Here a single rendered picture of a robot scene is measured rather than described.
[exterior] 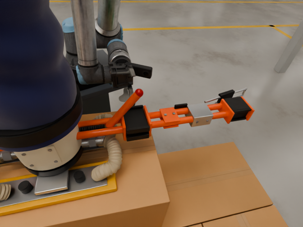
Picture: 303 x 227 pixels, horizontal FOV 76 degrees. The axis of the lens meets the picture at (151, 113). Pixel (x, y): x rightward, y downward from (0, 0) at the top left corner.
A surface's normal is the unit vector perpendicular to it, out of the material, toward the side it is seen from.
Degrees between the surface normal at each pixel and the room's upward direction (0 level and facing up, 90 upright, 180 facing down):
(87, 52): 81
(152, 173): 0
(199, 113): 0
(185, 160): 0
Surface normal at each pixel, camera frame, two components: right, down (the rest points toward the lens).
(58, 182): 0.07, -0.71
